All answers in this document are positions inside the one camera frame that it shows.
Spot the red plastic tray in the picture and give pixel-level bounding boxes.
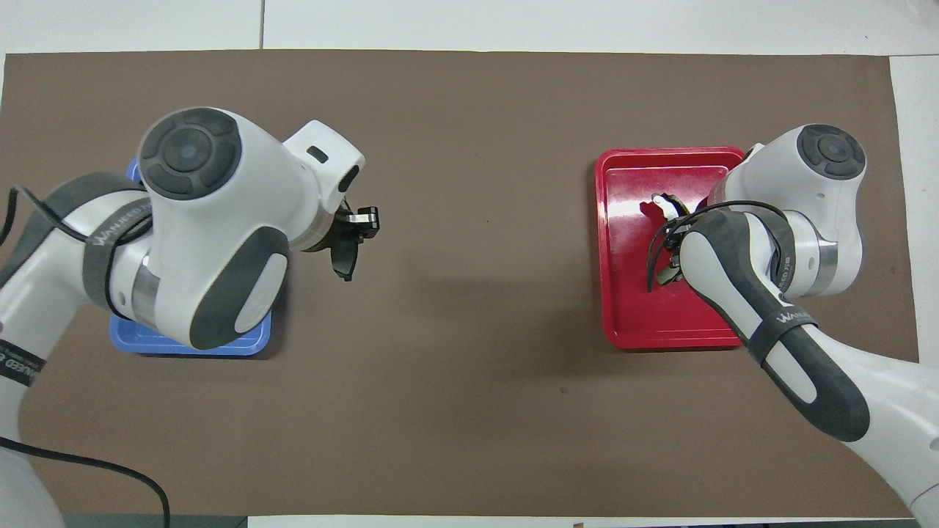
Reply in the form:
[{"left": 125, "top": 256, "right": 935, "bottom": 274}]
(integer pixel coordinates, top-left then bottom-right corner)
[{"left": 594, "top": 147, "right": 749, "bottom": 350}]

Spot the brown table mat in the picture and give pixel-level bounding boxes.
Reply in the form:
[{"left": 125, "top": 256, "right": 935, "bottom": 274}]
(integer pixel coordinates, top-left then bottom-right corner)
[{"left": 0, "top": 49, "right": 921, "bottom": 518}]

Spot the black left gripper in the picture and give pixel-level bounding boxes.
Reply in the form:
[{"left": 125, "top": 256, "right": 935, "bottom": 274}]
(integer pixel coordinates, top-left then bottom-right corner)
[{"left": 304, "top": 208, "right": 381, "bottom": 254}]

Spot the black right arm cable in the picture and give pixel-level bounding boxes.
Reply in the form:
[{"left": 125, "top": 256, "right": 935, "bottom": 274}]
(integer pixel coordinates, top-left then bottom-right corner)
[{"left": 646, "top": 199, "right": 794, "bottom": 294}]

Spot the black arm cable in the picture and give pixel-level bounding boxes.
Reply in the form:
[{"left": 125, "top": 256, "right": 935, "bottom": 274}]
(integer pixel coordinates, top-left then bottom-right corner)
[
  {"left": 0, "top": 186, "right": 172, "bottom": 528},
  {"left": 646, "top": 199, "right": 794, "bottom": 294}
]

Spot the short brake pad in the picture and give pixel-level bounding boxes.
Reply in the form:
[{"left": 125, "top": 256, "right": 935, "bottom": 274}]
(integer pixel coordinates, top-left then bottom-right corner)
[{"left": 330, "top": 236, "right": 360, "bottom": 282}]

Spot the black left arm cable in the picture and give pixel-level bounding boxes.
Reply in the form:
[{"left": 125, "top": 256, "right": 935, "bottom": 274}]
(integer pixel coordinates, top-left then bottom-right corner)
[{"left": 0, "top": 186, "right": 172, "bottom": 528}]

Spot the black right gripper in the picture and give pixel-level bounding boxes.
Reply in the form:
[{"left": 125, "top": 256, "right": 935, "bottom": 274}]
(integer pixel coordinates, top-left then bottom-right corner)
[{"left": 662, "top": 219, "right": 692, "bottom": 269}]

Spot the blue plastic tray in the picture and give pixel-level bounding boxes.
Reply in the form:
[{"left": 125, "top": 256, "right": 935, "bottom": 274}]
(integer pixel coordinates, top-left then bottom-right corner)
[{"left": 109, "top": 158, "right": 274, "bottom": 357}]

